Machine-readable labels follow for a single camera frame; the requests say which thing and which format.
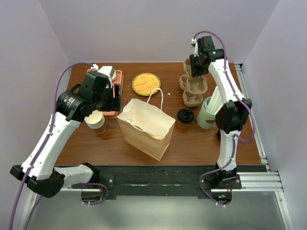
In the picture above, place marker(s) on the aluminium rail frame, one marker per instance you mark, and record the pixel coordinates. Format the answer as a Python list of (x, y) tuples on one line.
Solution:
[(258, 205)]

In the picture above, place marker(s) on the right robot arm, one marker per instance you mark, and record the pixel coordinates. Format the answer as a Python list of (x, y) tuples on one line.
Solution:
[(231, 117)]

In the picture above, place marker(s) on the small patterned dish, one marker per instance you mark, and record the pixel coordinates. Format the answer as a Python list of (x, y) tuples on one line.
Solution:
[(114, 76)]

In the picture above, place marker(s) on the green straw holder cup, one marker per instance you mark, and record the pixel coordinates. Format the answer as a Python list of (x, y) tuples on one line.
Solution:
[(207, 114)]

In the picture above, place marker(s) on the brown paper bag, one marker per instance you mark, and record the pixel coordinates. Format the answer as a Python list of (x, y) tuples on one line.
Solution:
[(146, 127)]

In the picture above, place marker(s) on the yellow woven coaster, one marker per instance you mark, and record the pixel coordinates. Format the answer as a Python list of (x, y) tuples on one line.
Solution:
[(146, 83)]

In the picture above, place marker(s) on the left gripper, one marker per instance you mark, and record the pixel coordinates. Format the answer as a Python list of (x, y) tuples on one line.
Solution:
[(114, 104)]

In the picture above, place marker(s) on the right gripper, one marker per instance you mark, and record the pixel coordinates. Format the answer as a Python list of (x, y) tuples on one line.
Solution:
[(195, 71)]

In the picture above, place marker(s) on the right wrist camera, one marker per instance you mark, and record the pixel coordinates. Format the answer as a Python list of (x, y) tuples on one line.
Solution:
[(202, 45)]

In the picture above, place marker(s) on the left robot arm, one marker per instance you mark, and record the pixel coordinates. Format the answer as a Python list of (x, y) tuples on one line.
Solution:
[(96, 92)]

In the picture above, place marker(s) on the pink rectangular tray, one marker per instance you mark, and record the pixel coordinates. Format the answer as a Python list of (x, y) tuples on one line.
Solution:
[(120, 77)]

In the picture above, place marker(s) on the single cardboard cup carrier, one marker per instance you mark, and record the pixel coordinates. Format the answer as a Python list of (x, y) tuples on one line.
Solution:
[(194, 85)]

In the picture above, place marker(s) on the stack of black lids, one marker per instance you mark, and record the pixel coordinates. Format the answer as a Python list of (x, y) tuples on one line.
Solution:
[(219, 135)]

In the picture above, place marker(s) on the black coffee cup lid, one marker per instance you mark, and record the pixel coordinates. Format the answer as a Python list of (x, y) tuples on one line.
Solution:
[(185, 116)]

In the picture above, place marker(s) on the stack of paper cups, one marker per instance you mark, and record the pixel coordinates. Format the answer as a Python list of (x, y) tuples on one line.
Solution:
[(96, 121)]

